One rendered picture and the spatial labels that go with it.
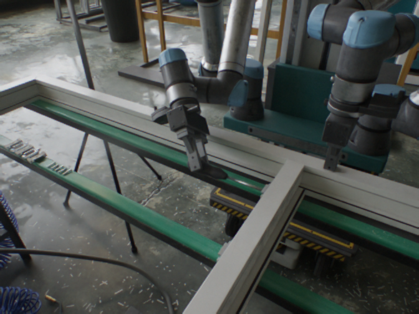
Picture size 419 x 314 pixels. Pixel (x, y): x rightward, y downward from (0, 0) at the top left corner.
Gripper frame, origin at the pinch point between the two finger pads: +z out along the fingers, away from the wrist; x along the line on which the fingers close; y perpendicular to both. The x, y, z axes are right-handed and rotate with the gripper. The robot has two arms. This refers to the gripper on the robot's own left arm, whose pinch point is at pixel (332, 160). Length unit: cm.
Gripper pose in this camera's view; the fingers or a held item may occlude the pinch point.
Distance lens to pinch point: 78.4
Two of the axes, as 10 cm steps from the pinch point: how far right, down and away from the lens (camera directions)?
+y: -8.5, -3.0, 4.2
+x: -5.2, 5.1, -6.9
